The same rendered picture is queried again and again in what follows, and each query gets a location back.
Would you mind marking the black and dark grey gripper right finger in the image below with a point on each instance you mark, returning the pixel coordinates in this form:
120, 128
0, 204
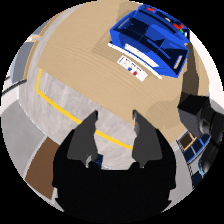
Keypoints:
152, 150

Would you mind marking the blue crate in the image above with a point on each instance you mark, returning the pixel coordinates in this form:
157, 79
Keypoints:
168, 45
166, 23

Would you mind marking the white paper pick list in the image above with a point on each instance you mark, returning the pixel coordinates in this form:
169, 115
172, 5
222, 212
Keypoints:
132, 67

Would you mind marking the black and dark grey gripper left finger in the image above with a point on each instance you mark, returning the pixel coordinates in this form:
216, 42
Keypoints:
77, 149

